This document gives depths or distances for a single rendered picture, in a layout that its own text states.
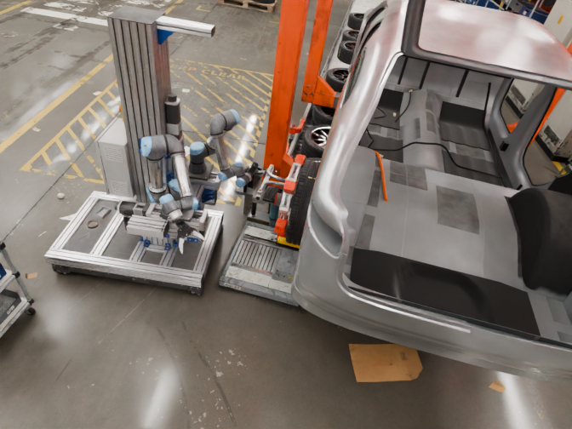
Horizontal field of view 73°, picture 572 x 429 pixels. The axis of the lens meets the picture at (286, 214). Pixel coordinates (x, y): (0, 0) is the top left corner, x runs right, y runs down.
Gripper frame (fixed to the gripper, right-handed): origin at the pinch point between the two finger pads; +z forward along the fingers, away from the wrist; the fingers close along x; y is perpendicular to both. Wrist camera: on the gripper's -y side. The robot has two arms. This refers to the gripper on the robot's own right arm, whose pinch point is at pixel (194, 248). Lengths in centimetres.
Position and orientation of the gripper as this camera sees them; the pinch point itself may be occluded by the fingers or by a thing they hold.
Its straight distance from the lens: 232.1
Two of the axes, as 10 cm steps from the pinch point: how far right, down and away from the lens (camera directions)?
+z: 5.0, 8.7, -0.1
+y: -3.1, 1.9, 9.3
